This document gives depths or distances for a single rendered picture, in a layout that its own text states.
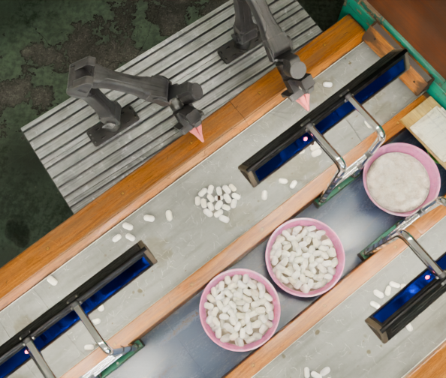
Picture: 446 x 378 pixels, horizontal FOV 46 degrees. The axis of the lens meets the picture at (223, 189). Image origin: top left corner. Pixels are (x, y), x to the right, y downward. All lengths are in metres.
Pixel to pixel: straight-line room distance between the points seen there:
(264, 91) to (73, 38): 1.42
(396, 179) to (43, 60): 1.97
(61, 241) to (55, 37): 1.51
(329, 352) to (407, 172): 0.69
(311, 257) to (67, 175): 0.94
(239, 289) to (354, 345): 0.42
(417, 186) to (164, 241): 0.91
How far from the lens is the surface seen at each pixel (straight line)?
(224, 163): 1.90
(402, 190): 1.97
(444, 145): 2.02
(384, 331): 1.49
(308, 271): 1.83
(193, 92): 1.71
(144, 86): 1.70
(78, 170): 2.05
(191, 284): 1.79
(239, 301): 1.81
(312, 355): 1.83
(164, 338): 1.89
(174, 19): 3.05
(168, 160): 1.89
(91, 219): 1.89
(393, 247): 1.88
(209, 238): 1.84
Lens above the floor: 2.55
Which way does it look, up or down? 75 degrees down
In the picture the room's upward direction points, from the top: 4 degrees counter-clockwise
